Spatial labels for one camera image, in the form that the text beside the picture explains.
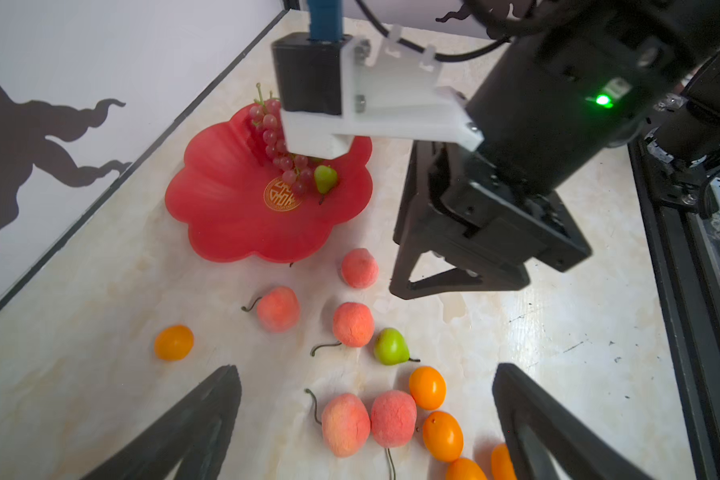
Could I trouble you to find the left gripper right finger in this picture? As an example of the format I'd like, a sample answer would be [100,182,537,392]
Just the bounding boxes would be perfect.
[492,363,648,479]

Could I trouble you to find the fake peach middle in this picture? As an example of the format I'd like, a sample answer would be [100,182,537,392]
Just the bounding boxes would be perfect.
[310,302,375,357]

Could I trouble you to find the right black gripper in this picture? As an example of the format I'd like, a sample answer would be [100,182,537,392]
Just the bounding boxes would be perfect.
[389,140,592,300]

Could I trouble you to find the red flower-shaped fruit bowl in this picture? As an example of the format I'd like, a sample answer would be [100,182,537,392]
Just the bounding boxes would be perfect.
[165,106,373,263]

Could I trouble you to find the orange lower right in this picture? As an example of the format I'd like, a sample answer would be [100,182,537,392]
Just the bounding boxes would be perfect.
[490,443,517,480]

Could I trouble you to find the fake peach left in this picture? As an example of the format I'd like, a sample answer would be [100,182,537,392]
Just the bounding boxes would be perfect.
[304,388,371,458]

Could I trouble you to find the lone orange near bowl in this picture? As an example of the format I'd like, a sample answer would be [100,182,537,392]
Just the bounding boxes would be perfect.
[153,325,195,361]

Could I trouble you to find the purple fake grape bunch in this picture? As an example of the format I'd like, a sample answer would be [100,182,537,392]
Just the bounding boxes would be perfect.
[248,83,316,196]

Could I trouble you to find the fake peach right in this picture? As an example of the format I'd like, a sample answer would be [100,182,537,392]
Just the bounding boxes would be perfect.
[340,248,379,289]

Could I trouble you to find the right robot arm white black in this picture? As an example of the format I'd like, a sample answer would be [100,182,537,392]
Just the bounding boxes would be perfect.
[390,1,720,299]

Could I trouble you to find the fake peach near bowl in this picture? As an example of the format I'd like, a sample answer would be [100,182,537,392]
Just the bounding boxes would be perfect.
[241,286,301,333]

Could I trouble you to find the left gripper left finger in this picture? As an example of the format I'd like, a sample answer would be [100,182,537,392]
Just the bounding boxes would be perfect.
[85,365,242,479]

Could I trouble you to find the green pear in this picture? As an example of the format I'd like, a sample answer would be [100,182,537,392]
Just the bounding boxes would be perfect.
[374,328,419,366]
[313,165,339,195]

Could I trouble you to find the orange top of cluster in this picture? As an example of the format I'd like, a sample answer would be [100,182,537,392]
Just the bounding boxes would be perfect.
[409,366,447,411]

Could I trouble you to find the orange in cluster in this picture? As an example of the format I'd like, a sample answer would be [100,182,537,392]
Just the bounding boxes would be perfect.
[421,411,464,463]
[445,458,487,480]

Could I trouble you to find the green pear by peaches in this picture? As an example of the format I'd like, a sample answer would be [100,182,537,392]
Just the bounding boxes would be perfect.
[374,328,419,366]

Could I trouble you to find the fake peach lower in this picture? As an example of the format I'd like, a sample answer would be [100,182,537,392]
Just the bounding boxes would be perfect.
[370,390,417,479]

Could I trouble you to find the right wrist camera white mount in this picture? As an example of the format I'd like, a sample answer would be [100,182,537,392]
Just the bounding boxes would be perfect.
[271,1,483,159]

